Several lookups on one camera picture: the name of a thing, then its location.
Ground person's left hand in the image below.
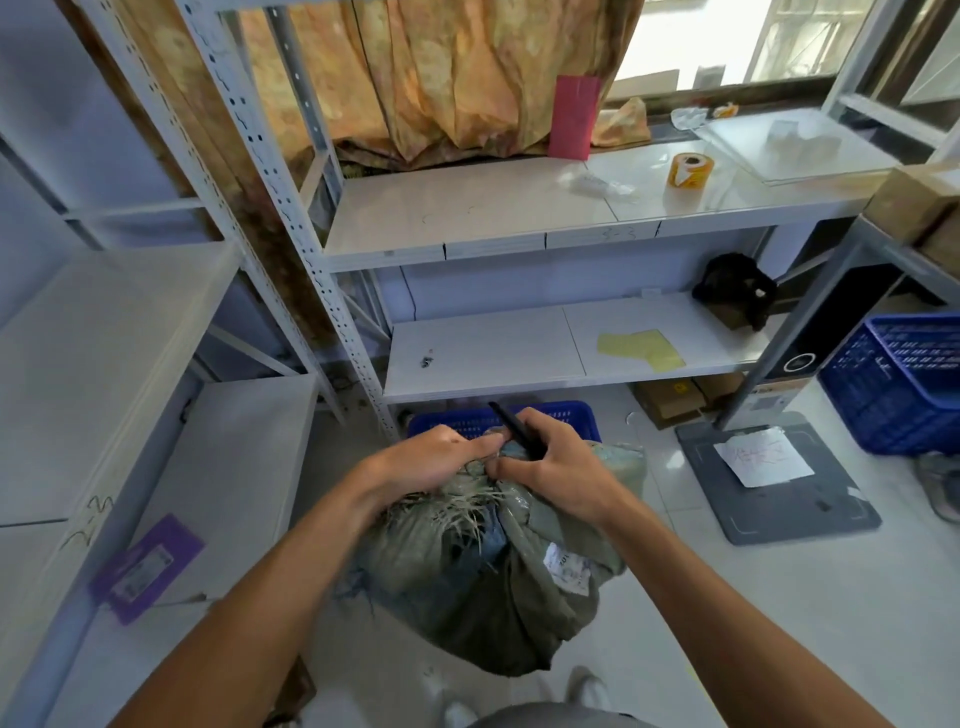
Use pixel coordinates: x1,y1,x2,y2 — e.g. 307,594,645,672
365,423,508,519

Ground person's right hand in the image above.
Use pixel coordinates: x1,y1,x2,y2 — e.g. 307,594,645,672
486,407,640,536

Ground black utility knife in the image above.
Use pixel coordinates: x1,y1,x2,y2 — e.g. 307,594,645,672
487,401,552,463

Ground green woven sack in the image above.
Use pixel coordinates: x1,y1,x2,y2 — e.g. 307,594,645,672
339,437,648,680

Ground person's left forearm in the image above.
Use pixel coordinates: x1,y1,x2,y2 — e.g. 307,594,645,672
108,466,393,728

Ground person's right forearm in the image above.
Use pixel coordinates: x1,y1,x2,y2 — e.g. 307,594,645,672
596,491,895,728

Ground blue plastic basket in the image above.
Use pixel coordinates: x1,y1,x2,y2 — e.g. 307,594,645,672
406,400,603,447

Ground brown cardboard box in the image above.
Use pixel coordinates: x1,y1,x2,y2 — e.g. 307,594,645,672
629,378,708,431
693,370,745,411

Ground yellow paper sheet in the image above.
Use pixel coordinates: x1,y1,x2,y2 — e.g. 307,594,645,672
597,328,687,375

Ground white metal shelf unit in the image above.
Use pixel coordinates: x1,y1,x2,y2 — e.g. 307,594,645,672
0,131,325,728
75,0,897,445

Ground person's right shoe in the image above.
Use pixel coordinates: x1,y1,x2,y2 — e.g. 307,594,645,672
564,665,614,712

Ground person's shoe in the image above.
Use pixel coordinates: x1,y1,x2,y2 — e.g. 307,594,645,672
422,666,479,728
564,665,614,712

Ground person's left shoe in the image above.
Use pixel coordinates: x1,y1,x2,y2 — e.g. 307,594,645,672
422,666,479,728

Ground white paper sheet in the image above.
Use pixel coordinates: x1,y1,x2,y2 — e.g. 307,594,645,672
713,426,816,489

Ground person's grey shorts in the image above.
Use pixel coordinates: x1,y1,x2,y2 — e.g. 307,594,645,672
466,700,640,728

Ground black crumpled bag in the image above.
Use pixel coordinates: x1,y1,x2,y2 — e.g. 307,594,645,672
690,252,780,333

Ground grey stand base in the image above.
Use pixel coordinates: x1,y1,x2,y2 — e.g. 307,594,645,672
674,411,883,547

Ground clear plastic bag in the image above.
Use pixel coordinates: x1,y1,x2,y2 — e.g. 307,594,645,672
561,170,644,203

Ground black stand panel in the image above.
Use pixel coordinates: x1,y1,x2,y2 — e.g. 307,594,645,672
748,255,905,410

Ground yellow tape roll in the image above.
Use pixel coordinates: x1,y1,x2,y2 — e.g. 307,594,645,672
666,151,716,191

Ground pink card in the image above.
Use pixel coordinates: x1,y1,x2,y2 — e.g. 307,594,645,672
546,74,604,162

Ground purple card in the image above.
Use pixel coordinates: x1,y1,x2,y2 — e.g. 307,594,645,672
87,513,206,626

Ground orange crumpled cloth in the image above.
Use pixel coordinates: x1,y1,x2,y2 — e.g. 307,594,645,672
591,95,653,148

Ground orange patterned curtain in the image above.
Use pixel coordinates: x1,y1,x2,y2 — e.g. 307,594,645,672
112,0,648,172

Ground crumpled clear plastic wrap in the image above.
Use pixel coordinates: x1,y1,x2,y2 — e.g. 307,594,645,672
669,105,723,134

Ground blue plastic crate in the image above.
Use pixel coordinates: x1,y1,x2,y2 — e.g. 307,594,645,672
816,312,960,458

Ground grey metal shelf unit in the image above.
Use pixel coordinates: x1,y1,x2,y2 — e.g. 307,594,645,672
716,0,960,434

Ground grey shoe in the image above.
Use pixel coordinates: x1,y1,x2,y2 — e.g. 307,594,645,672
913,450,960,524

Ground clear acrylic sheet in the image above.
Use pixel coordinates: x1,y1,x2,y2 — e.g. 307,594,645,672
703,108,903,186

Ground large cardboard box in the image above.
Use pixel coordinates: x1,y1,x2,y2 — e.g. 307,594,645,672
861,163,960,246
916,208,960,280

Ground window frame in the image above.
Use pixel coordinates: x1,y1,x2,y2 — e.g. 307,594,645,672
600,0,960,144

